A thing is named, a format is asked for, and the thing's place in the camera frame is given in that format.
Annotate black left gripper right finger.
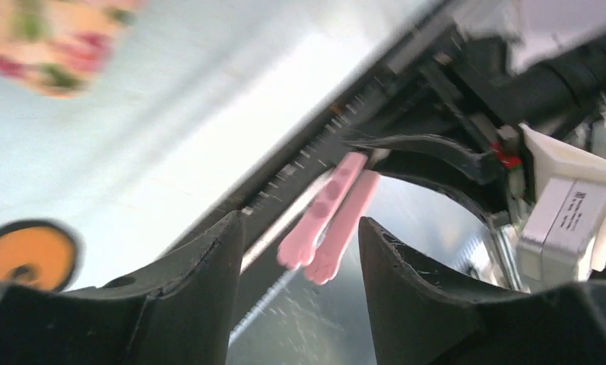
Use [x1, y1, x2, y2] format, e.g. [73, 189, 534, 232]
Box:
[358, 217, 606, 365]

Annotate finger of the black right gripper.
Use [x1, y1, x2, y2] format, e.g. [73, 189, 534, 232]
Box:
[347, 133, 500, 184]
[373, 151, 509, 222]

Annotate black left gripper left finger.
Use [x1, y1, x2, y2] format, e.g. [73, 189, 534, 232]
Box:
[0, 211, 245, 365]

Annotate pink handled metal tongs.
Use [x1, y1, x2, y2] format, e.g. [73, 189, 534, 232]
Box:
[277, 152, 380, 285]

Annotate floral rectangular tray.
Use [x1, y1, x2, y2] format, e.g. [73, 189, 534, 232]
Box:
[0, 0, 145, 97]

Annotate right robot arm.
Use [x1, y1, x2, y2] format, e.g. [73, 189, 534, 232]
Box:
[343, 33, 606, 225]

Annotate orange question mark coaster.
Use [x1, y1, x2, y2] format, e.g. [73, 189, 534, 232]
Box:
[0, 219, 82, 292]

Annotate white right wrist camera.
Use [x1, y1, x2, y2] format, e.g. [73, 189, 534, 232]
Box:
[516, 126, 606, 292]

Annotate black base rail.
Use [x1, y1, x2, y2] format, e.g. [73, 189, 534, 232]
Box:
[167, 0, 485, 334]

